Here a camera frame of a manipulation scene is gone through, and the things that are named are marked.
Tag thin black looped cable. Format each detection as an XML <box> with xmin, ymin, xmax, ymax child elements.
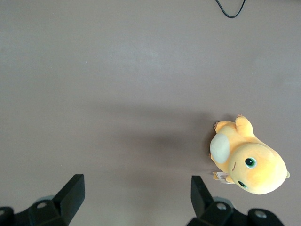
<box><xmin>214</xmin><ymin>0</ymin><xmax>247</xmax><ymax>18</ymax></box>

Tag orange plush toy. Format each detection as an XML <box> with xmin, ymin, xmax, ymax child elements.
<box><xmin>209</xmin><ymin>113</ymin><xmax>291</xmax><ymax>196</ymax></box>

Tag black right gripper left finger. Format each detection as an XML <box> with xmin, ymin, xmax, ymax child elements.
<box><xmin>0</xmin><ymin>173</ymin><xmax>85</xmax><ymax>226</ymax></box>

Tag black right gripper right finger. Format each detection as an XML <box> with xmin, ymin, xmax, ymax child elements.
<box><xmin>186</xmin><ymin>175</ymin><xmax>285</xmax><ymax>226</ymax></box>

